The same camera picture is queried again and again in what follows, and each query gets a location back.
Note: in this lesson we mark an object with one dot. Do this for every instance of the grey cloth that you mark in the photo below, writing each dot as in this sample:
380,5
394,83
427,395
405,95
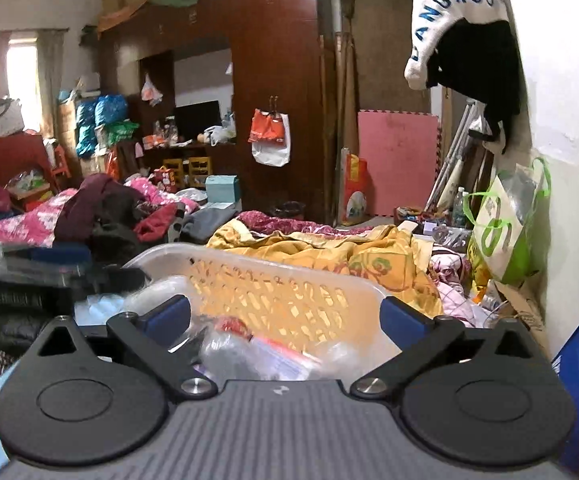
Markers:
207,222

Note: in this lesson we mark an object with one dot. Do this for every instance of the yellow patterned blanket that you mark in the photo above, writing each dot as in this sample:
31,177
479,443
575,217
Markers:
294,250

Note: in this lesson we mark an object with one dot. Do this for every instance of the dark wooden wardrobe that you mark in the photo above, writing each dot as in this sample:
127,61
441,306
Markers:
279,60

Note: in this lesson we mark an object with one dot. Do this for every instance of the pink floral blanket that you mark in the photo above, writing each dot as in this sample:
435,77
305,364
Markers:
19,222

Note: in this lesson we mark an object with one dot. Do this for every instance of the black television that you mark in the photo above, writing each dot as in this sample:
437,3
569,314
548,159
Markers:
197,120

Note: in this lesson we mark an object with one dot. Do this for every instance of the red and yellow bag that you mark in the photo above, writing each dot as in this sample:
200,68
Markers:
357,190

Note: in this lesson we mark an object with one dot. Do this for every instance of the black hanging garment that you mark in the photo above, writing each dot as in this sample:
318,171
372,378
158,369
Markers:
479,60

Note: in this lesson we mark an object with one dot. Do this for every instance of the green and white tote bag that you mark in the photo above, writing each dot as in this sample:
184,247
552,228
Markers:
499,230

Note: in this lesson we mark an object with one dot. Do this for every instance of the clear plastic bag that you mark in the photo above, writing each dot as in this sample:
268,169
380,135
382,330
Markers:
269,352

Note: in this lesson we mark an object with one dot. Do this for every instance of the translucent plastic basket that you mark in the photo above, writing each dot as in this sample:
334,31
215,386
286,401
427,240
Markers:
289,262

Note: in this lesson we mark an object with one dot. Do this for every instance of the pile of dark clothes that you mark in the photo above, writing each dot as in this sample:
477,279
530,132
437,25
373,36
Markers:
104,215

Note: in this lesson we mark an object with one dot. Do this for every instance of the clear plastic bottle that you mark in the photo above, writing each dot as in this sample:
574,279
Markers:
459,210

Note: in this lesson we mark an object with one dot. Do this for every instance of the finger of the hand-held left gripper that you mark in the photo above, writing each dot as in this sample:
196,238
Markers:
109,280

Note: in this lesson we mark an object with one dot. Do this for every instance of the small white plastic bag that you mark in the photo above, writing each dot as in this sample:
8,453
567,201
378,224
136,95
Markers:
151,91

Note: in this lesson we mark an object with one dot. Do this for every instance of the orange and white shopping bag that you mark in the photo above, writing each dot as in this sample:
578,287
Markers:
269,135

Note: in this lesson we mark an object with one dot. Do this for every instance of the pink foam mat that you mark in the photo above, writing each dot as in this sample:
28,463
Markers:
399,160

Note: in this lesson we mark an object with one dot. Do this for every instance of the window curtain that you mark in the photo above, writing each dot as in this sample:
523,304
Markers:
50,80

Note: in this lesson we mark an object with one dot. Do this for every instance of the yellow wooden stool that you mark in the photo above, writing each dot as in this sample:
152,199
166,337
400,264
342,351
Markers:
199,169
172,170

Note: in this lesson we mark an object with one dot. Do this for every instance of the teal cardboard box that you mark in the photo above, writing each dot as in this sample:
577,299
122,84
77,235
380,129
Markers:
222,190

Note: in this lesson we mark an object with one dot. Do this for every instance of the pink patterned cloth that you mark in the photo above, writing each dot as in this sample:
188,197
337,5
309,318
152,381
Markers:
454,280

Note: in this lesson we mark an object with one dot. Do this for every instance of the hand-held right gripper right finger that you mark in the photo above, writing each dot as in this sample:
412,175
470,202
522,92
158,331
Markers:
402,317

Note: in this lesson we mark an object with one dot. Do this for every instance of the metal crutches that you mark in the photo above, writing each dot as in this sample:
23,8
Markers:
452,160

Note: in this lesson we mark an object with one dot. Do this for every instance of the maroon blanket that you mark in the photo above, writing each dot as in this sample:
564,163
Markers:
279,222

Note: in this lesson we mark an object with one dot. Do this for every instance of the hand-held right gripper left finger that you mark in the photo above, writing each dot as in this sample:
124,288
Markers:
169,317

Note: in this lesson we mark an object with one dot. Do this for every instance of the white lettered hanging garment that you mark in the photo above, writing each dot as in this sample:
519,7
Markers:
434,0

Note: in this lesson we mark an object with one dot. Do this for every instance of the blue plastic sacks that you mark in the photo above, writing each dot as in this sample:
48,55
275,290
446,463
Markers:
102,115

